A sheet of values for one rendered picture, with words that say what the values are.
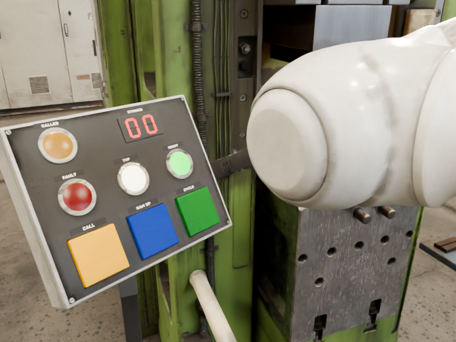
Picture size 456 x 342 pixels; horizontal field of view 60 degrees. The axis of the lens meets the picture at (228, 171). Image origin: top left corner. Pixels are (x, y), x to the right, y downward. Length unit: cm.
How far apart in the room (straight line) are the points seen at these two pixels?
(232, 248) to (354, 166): 98
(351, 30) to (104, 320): 165
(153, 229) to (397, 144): 51
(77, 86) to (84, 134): 541
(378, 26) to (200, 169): 54
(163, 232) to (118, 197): 10
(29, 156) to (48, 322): 155
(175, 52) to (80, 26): 509
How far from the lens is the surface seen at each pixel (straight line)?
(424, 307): 226
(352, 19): 98
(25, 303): 230
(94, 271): 64
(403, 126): 24
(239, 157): 55
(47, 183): 64
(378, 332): 142
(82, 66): 606
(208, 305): 109
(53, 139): 66
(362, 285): 123
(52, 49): 601
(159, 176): 72
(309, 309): 118
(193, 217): 73
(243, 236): 119
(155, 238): 68
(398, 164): 25
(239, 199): 113
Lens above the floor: 136
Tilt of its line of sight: 23 degrees down
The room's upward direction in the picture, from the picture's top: straight up
